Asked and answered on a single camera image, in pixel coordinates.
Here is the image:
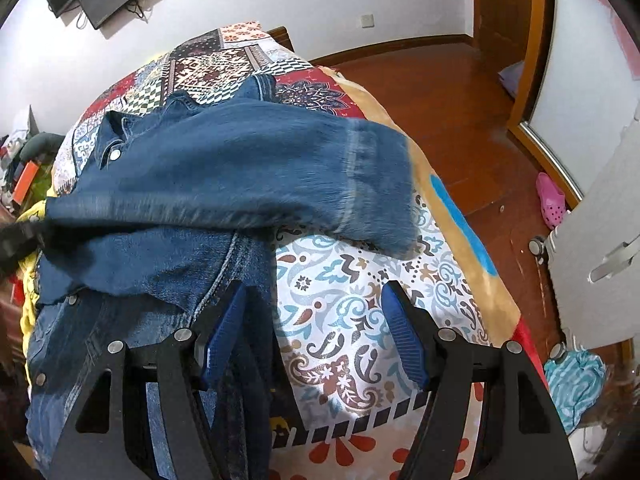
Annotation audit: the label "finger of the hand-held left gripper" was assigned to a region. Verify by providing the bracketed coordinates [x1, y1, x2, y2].
[0, 220, 47, 278]

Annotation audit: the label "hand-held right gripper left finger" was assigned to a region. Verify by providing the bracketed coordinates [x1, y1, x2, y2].
[42, 282, 249, 480]

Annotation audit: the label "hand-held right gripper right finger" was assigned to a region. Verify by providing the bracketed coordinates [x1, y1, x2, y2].
[381, 280, 578, 480]

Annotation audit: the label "blue denim jeans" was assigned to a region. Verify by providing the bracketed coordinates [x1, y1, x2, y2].
[25, 75, 422, 480]

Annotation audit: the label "yellow cartoon fleece blanket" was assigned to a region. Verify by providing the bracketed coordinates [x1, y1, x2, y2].
[14, 199, 56, 361]

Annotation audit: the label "patchwork patterned bedspread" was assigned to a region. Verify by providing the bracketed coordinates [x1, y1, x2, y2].
[50, 20, 501, 480]

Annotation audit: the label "orange box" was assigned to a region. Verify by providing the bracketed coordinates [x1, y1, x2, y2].
[14, 160, 42, 204]

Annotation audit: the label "pile of assorted clutter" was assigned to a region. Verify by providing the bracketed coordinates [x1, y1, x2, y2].
[0, 105, 66, 211]

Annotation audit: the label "teal striped cloth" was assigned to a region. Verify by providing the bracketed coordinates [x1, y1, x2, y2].
[544, 350, 608, 436]

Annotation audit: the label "pink slipper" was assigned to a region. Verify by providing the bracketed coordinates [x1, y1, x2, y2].
[536, 172, 569, 231]

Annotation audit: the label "purple cloth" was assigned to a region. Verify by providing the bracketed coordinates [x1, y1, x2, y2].
[498, 62, 526, 97]

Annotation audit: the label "wood-framed frosted sliding door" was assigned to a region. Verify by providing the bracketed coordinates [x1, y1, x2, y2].
[507, 0, 640, 206]

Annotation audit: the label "brown wooden door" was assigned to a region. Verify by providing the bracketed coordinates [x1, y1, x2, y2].
[472, 0, 533, 68]

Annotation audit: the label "white cabinet with silver handle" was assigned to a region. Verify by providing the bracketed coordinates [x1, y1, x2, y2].
[529, 110, 640, 356]

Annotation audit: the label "wooden bed frame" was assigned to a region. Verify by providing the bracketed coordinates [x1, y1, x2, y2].
[265, 26, 297, 54]

